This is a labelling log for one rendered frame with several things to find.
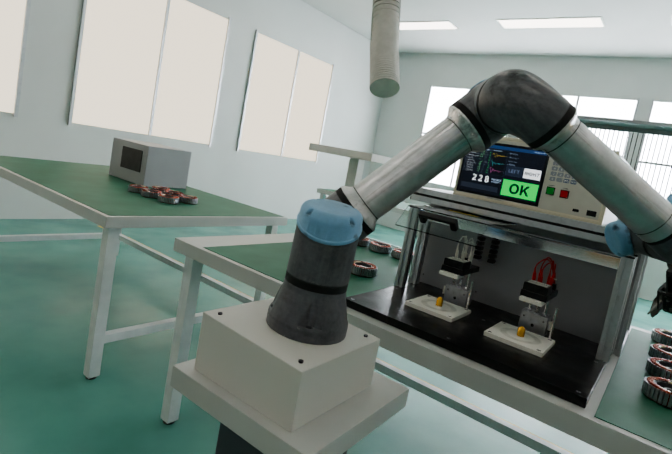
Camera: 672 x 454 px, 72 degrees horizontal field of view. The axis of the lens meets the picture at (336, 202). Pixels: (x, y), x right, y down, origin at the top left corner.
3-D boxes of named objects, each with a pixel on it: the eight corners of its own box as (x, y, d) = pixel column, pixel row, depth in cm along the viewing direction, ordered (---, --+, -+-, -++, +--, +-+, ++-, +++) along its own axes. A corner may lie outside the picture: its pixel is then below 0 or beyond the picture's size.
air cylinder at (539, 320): (544, 336, 132) (548, 317, 132) (517, 326, 137) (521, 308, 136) (547, 332, 136) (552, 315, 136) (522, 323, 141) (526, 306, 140)
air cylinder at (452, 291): (464, 307, 147) (468, 290, 146) (442, 299, 151) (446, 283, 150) (470, 305, 151) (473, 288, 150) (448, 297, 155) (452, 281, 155)
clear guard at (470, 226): (475, 247, 117) (480, 224, 116) (394, 225, 131) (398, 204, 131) (512, 242, 143) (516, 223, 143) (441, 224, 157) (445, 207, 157)
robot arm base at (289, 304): (305, 351, 75) (318, 294, 74) (249, 314, 85) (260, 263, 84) (361, 336, 87) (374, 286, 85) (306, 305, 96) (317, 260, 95)
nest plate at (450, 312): (451, 322, 129) (452, 318, 129) (404, 304, 138) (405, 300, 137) (470, 313, 141) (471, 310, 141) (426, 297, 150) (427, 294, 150)
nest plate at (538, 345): (541, 357, 115) (542, 353, 114) (483, 335, 123) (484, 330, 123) (554, 344, 127) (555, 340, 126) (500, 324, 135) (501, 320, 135)
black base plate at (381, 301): (584, 408, 96) (587, 398, 96) (342, 304, 133) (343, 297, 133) (611, 355, 134) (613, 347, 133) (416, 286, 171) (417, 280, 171)
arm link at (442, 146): (284, 229, 90) (518, 55, 84) (294, 218, 105) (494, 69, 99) (321, 278, 91) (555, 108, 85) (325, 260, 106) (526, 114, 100)
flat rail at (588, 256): (624, 271, 119) (627, 260, 119) (413, 217, 155) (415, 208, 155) (624, 271, 120) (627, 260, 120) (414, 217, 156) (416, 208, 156)
